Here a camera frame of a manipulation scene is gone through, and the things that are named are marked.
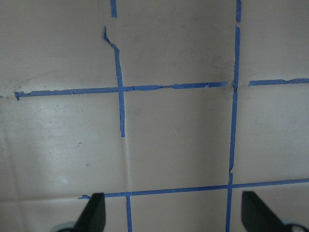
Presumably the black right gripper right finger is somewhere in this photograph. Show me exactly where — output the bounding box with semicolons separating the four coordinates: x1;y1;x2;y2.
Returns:
241;191;287;232

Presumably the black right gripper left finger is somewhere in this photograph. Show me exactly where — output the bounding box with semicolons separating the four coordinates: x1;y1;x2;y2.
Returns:
74;193;106;232

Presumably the brown paper table cover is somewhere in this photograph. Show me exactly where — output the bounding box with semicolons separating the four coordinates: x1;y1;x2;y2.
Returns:
0;0;309;232

